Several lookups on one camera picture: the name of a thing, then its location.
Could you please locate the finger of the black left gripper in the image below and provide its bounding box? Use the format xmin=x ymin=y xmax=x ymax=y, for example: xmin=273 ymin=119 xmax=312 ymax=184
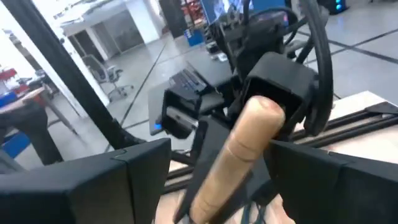
xmin=234 ymin=149 xmax=280 ymax=208
xmin=172 ymin=118 xmax=233 ymax=224

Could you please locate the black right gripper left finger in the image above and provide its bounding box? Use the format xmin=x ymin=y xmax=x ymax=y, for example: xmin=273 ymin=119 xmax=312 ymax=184
xmin=0 ymin=138 xmax=173 ymax=224

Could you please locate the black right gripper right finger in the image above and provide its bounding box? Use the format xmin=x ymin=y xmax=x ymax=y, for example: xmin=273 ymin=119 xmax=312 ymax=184
xmin=263 ymin=139 xmax=398 ymax=224

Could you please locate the wooden handled garden tool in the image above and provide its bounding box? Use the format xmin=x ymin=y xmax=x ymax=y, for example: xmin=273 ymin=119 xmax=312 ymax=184
xmin=188 ymin=95 xmax=287 ymax=224

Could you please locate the black keyboard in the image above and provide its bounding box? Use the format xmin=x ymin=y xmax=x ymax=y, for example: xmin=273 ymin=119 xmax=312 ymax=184
xmin=169 ymin=68 xmax=209 ymax=94

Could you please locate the computer tower with blue lights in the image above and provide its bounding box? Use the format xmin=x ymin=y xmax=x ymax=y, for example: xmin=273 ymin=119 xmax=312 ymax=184
xmin=323 ymin=0 xmax=349 ymax=15

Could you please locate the monitor with blue screen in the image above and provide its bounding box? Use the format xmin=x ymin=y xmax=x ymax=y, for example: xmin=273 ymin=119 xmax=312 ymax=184
xmin=200 ymin=0 xmax=287 ymax=27

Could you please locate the blue bin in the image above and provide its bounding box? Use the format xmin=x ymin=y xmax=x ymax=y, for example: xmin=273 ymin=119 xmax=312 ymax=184
xmin=184 ymin=28 xmax=205 ymax=47

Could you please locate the red storage shelf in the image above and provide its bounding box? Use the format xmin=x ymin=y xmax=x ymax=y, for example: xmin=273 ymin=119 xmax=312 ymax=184
xmin=183 ymin=0 xmax=205 ymax=24

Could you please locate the grey office chair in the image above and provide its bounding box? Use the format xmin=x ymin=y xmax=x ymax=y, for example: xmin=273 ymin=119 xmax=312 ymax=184
xmin=82 ymin=54 xmax=134 ymax=102

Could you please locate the thick black cable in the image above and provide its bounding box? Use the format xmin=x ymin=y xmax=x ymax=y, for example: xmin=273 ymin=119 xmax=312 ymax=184
xmin=295 ymin=0 xmax=335 ymax=138

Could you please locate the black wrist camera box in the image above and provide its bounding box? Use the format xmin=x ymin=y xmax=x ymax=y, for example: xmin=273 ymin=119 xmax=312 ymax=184
xmin=160 ymin=88 xmax=226 ymax=140

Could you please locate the black table edge rail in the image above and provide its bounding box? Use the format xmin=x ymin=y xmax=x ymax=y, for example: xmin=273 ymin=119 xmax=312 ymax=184
xmin=161 ymin=101 xmax=398 ymax=195

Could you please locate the black frame post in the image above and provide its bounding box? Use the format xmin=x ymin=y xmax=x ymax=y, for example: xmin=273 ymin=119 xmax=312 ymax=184
xmin=1 ymin=0 xmax=147 ymax=152

